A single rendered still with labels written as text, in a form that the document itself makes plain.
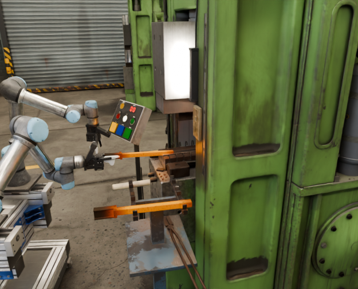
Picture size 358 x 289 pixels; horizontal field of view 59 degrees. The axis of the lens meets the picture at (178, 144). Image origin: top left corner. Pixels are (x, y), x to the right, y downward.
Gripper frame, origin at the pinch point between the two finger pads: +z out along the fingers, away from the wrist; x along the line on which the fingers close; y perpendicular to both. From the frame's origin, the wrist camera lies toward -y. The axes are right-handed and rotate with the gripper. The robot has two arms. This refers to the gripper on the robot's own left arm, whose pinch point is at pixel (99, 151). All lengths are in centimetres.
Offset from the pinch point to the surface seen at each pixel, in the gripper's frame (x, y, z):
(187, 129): 0, -61, -14
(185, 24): 33, -58, -82
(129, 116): -24.5, -19.0, -17.9
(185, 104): 28, -58, -38
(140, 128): -14.5, -27.9, -11.0
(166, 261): 93, -46, 17
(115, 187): -3.7, -7.8, 30.5
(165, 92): 36, -47, -47
